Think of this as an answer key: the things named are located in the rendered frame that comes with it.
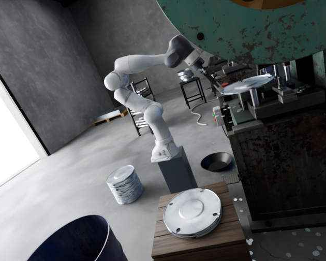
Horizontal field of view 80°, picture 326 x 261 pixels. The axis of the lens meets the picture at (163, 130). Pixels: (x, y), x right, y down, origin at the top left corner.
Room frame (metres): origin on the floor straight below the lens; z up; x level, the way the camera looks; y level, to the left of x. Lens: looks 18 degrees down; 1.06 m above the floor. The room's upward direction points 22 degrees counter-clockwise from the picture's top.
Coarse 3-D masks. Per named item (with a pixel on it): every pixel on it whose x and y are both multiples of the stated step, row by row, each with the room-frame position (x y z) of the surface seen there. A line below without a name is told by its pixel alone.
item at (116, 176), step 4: (120, 168) 1.86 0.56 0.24; (124, 168) 1.82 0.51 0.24; (128, 168) 1.79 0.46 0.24; (132, 168) 1.75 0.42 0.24; (112, 172) 1.83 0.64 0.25; (116, 172) 1.80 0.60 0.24; (120, 172) 1.75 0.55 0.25; (124, 172) 1.72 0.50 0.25; (128, 172) 1.70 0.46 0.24; (108, 176) 1.78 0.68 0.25; (112, 176) 1.76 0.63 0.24; (116, 176) 1.71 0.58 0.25; (120, 176) 1.68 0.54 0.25; (124, 176) 1.66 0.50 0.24; (128, 176) 1.62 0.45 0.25; (108, 180) 1.70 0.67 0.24; (112, 180) 1.67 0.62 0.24; (116, 180) 1.64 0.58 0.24; (120, 180) 1.61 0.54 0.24
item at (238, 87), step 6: (252, 78) 1.18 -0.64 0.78; (258, 78) 1.12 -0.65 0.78; (264, 78) 1.07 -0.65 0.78; (270, 78) 1.02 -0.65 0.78; (234, 84) 1.20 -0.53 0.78; (240, 84) 1.12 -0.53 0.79; (246, 84) 1.07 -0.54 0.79; (252, 84) 1.03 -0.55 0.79; (258, 84) 1.00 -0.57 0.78; (264, 84) 0.95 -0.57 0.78; (228, 90) 1.12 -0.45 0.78; (234, 90) 1.07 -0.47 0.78; (240, 90) 1.03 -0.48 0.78; (246, 90) 0.96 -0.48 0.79
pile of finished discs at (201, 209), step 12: (192, 192) 0.90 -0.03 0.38; (204, 192) 0.86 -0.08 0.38; (168, 204) 0.88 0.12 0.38; (180, 204) 0.84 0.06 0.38; (192, 204) 0.80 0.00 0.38; (204, 204) 0.78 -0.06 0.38; (216, 204) 0.75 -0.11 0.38; (168, 216) 0.79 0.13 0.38; (180, 216) 0.76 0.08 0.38; (192, 216) 0.72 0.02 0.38; (204, 216) 0.70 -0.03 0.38; (216, 216) 0.68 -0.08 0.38; (168, 228) 0.73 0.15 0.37; (180, 228) 0.70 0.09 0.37; (192, 228) 0.67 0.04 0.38; (204, 228) 0.64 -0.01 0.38
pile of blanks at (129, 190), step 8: (136, 176) 1.69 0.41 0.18; (112, 184) 1.60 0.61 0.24; (120, 184) 1.58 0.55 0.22; (128, 184) 1.60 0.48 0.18; (136, 184) 1.66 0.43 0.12; (112, 192) 1.67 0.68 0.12; (120, 192) 1.59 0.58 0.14; (128, 192) 1.59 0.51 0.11; (136, 192) 1.63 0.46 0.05; (120, 200) 1.61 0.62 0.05; (128, 200) 1.58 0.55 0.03
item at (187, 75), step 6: (180, 72) 4.12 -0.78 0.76; (186, 72) 3.98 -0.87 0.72; (192, 72) 4.09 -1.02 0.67; (180, 78) 4.11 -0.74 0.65; (186, 78) 4.12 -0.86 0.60; (192, 78) 4.08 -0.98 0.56; (198, 78) 3.92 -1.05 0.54; (180, 84) 4.07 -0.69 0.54; (198, 84) 4.28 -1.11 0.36; (192, 96) 4.30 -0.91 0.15; (204, 96) 3.92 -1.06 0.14; (186, 102) 4.32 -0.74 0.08
